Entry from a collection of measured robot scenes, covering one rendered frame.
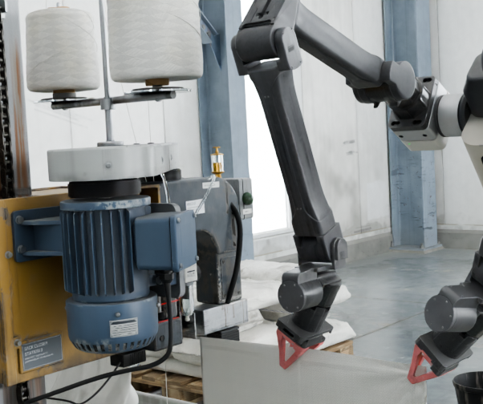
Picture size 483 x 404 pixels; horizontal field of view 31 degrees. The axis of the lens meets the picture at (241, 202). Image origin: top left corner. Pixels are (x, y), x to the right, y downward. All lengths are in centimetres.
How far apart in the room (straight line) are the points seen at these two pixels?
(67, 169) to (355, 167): 846
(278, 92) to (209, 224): 47
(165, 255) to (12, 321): 30
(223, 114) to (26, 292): 625
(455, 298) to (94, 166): 59
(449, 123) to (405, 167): 854
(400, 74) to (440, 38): 873
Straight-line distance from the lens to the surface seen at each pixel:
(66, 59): 171
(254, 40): 145
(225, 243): 188
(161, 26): 151
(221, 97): 773
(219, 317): 188
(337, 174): 947
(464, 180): 1034
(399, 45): 1043
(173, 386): 479
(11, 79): 160
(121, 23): 153
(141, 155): 141
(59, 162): 141
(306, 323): 160
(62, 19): 172
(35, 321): 156
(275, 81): 146
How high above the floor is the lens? 142
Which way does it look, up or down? 4 degrees down
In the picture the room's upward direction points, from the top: 3 degrees counter-clockwise
